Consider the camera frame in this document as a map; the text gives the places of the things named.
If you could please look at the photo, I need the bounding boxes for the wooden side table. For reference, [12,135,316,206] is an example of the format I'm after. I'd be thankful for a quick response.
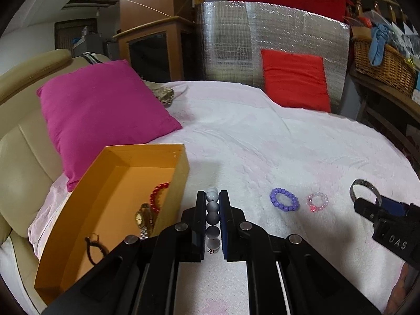
[349,66,420,184]

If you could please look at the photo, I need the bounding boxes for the grey storage box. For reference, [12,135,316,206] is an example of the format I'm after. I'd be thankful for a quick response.
[74,28,114,58]

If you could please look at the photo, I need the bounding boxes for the black hair tie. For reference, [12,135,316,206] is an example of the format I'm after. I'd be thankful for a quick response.
[85,234,110,266]

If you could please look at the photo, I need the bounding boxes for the red pillow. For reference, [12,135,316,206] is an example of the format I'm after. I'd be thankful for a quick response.
[261,49,332,113]

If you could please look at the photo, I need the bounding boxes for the pink bead bracelet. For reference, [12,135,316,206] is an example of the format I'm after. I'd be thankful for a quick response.
[307,192,329,212]

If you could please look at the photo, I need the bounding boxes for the camouflage cloth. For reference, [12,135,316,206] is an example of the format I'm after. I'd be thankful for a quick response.
[144,80,176,108]

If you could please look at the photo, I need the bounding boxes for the silver foil insulation mat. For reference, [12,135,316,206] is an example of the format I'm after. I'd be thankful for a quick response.
[195,1,350,115]

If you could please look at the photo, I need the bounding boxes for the beige leather sofa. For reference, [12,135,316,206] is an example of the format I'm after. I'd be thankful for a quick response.
[0,49,112,302]

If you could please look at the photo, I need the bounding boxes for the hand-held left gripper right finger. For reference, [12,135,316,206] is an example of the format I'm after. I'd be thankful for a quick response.
[219,190,383,315]

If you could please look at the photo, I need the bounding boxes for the white bead bracelet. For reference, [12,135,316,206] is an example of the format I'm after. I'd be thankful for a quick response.
[205,187,221,255]

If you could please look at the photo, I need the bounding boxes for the red bead bracelet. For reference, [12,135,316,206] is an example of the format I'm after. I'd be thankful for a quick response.
[149,181,171,212]

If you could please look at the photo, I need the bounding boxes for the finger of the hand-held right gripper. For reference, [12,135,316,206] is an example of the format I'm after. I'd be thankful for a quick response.
[381,197,420,219]
[354,197,383,227]

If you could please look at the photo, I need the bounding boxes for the pink pillow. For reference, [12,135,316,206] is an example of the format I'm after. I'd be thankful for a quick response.
[37,60,183,191]

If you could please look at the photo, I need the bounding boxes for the wooden glass-door cabinet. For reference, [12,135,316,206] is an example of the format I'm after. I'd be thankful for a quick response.
[113,16,197,82]

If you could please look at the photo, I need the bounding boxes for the wicker basket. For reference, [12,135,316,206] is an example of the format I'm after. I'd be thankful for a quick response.
[353,36,417,97]

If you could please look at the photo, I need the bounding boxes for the white pink blanket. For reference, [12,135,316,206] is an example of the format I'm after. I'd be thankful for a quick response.
[28,80,420,315]

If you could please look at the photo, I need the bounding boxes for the purple bead bracelet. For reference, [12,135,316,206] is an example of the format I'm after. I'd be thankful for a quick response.
[269,188,300,211]

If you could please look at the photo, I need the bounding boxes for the grey metal bracelet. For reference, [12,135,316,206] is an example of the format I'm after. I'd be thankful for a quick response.
[349,179,383,209]

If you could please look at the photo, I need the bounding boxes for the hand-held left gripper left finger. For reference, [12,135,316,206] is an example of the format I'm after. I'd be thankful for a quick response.
[43,190,207,315]

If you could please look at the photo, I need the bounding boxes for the orange cardboard box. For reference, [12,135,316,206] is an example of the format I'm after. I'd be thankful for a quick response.
[34,143,190,306]

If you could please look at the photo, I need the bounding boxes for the blue cloth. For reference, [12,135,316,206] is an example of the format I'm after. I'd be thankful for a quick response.
[369,24,399,67]

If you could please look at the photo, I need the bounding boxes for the person's right forearm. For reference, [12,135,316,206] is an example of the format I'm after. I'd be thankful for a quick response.
[389,262,420,315]

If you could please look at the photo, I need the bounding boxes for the gold wrist watch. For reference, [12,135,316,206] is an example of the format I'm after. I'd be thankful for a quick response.
[134,203,160,240]

